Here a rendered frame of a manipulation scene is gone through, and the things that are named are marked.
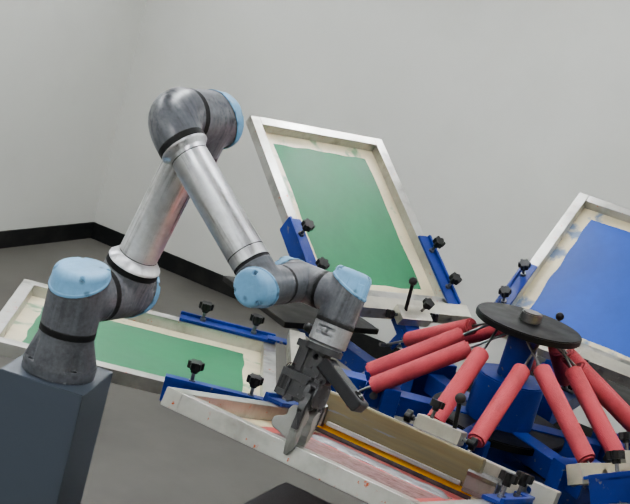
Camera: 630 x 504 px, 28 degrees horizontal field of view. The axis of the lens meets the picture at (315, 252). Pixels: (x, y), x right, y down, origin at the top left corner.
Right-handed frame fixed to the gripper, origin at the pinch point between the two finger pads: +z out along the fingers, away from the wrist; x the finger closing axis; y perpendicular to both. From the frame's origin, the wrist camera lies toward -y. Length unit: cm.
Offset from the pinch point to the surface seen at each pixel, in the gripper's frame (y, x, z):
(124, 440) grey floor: 171, -250, 61
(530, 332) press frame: -4, -122, -40
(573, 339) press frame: -14, -132, -43
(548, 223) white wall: 88, -455, -109
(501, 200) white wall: 118, -454, -113
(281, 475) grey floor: 113, -286, 52
